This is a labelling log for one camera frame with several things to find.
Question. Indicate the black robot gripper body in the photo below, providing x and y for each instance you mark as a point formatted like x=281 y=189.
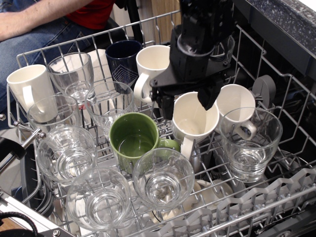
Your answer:
x=185 y=72

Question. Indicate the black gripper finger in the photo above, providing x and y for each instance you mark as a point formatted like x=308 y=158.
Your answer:
x=166 y=103
x=208 y=93

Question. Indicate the green ceramic mug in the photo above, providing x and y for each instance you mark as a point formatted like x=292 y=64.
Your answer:
x=132 y=135

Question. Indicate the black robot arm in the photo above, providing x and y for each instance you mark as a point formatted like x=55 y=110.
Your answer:
x=198 y=54

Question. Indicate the person forearm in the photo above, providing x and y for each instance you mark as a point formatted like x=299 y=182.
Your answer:
x=14 y=24

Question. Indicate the tall white mug back centre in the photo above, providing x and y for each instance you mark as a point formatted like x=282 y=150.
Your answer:
x=151 y=61

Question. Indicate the dark blue mug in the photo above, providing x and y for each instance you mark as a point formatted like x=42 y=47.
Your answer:
x=121 y=57

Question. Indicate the white mug far left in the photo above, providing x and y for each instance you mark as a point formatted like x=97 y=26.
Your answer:
x=30 y=84

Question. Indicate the small white cup right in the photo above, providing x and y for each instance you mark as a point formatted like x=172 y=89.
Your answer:
x=236 y=106

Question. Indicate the clear glass tumbler back right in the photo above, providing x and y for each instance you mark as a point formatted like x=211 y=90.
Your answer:
x=223 y=51

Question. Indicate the clear glass tumbler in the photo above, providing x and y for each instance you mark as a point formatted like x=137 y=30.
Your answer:
x=163 y=179
x=249 y=159
x=66 y=152
x=223 y=51
x=99 y=199

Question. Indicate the clear stemmed glass centre left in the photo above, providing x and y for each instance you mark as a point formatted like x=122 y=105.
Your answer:
x=107 y=101

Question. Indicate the clear glass tumbler front centre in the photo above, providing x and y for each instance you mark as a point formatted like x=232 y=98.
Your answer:
x=163 y=179

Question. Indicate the tall clear glass back left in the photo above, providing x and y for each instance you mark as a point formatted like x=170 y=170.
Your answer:
x=72 y=74

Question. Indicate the speckled dark countertop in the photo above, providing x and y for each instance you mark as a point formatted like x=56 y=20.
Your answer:
x=294 y=17

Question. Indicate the clear glass left rim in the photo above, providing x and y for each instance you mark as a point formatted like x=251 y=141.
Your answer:
x=54 y=111

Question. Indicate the clear glass tumbler front left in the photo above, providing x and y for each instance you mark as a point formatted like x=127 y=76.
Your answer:
x=99 y=199

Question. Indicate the grey plastic tine holder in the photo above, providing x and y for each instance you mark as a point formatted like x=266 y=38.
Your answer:
x=237 y=214

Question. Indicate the grey wire dishwasher rack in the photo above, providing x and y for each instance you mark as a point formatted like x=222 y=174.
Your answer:
x=262 y=48

